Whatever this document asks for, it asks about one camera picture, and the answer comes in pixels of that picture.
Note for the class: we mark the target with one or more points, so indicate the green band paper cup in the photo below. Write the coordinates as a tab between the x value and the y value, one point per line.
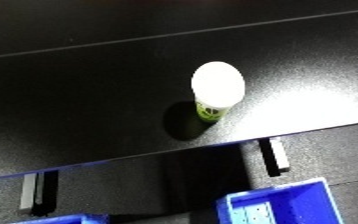
217	86

